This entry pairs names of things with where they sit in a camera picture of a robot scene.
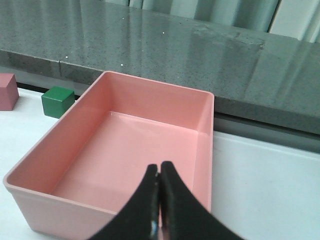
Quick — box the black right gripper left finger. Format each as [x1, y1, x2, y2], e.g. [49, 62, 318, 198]
[92, 164, 159, 240]

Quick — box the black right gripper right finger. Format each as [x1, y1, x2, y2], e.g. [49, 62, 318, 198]
[160, 161, 241, 240]

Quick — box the pink plastic bin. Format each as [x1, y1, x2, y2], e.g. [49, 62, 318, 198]
[3, 71, 214, 240]

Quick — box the right green wooden cube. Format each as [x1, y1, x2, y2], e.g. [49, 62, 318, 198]
[41, 86, 75, 119]

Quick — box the grey stone counter ledge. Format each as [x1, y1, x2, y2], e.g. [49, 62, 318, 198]
[0, 0, 320, 134]

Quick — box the pink wooden cube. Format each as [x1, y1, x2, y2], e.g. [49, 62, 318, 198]
[0, 73, 19, 111]

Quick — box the grey pleated curtain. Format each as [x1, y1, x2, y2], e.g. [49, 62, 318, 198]
[79, 0, 320, 43]

